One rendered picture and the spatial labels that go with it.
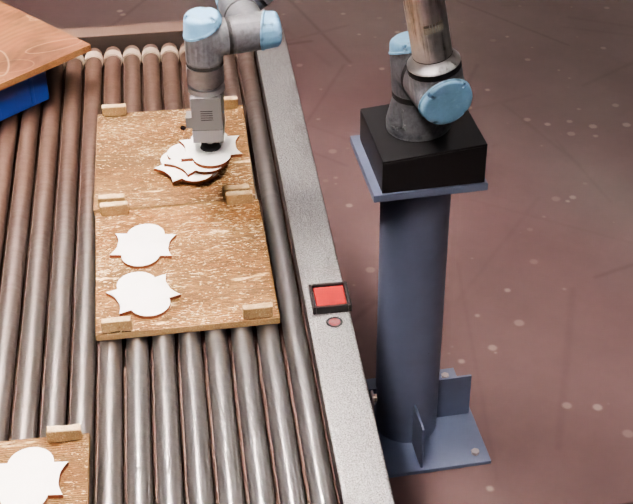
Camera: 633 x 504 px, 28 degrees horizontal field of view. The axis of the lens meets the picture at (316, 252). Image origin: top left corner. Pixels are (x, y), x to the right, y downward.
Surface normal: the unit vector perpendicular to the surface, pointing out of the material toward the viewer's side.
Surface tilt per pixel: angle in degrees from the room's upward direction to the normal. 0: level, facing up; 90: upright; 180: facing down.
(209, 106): 90
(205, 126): 90
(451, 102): 97
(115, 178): 0
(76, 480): 0
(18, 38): 0
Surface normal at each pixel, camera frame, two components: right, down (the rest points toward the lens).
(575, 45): -0.01, -0.81
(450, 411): 0.18, 0.59
